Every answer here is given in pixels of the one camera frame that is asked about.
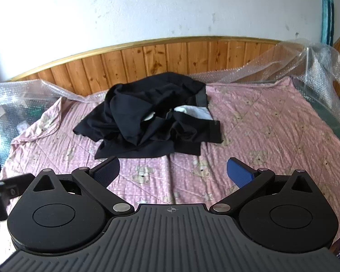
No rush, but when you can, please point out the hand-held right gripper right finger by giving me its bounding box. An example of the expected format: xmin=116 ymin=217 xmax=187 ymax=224
xmin=209 ymin=157 xmax=312 ymax=215

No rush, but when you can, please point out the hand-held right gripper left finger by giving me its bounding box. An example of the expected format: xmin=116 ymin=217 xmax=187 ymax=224
xmin=32 ymin=157 xmax=132 ymax=216

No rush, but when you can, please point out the black t-shirt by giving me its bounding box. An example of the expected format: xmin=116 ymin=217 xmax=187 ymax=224
xmin=73 ymin=73 xmax=202 ymax=160

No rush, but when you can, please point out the pink printed blanket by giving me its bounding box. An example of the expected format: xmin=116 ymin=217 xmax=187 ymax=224
xmin=0 ymin=76 xmax=340 ymax=261

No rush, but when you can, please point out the green mattress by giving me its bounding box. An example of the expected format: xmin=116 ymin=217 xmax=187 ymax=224
xmin=0 ymin=79 xmax=340 ymax=162

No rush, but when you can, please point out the wooden headboard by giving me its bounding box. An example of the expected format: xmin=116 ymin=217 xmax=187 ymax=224
xmin=10 ymin=25 xmax=340 ymax=98

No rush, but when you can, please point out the clear bubble wrap sheet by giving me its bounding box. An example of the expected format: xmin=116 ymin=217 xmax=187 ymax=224
xmin=0 ymin=38 xmax=340 ymax=159

